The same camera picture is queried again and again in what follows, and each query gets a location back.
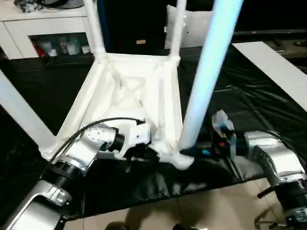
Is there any white plastic table top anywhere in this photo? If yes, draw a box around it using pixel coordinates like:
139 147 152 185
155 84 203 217
38 53 195 171

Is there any white plastic table leg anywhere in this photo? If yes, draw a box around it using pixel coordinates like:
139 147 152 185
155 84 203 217
83 0 108 60
177 0 244 161
167 0 189 63
0 69 57 156

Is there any black stand leg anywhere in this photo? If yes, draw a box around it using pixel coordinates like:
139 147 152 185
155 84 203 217
257 184 284 199

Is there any dark right robot foot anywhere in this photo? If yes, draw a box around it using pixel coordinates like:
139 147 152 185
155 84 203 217
173 223 207 230

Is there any dark robot foot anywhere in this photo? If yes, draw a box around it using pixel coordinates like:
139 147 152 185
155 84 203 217
106 221 130 230
173 223 207 230

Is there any dark left robot foot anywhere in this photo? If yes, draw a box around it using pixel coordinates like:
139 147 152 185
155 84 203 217
106 221 130 230

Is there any white flat board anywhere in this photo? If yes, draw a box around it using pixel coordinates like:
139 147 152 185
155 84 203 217
232 41 307 113

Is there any black work mat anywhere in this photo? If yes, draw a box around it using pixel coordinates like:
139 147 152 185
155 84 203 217
0 43 307 219

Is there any light grey cushion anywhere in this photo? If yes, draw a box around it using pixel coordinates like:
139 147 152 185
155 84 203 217
164 5 214 49

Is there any black low shelf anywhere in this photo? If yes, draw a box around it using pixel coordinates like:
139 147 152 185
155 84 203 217
235 29 307 48

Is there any black cabinet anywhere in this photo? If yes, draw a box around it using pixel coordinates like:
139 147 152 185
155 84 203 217
98 0 171 53

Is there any white glass-door cabinet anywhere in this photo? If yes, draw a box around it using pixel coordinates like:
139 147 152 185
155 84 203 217
0 0 104 60

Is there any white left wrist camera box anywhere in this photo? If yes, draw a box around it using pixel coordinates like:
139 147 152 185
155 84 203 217
118 120 152 157

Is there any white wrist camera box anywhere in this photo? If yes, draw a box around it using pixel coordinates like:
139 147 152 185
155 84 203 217
211 109 236 138
118 120 152 157

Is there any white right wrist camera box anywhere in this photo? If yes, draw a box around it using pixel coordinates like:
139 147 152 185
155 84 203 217
211 109 236 138

